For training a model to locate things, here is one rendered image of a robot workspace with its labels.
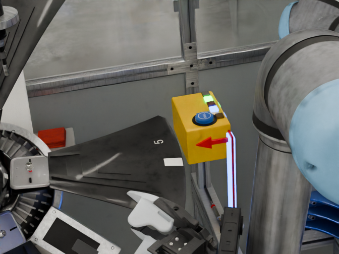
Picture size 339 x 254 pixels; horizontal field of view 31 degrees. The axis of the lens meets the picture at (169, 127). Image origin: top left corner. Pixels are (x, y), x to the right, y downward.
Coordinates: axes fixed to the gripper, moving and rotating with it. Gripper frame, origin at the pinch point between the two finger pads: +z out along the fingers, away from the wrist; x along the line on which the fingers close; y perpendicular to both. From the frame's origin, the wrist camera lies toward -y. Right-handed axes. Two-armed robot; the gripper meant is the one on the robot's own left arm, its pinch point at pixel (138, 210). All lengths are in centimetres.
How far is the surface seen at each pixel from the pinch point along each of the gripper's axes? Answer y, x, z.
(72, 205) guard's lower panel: -38, 69, 73
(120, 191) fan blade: -3.0, 2.3, 7.4
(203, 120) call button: -37.8, 12.1, 18.1
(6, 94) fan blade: 2.0, -11.5, 26.9
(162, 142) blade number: -16.1, 1.3, 9.8
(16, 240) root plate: 10.9, 9.9, 19.0
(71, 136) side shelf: -37, 37, 65
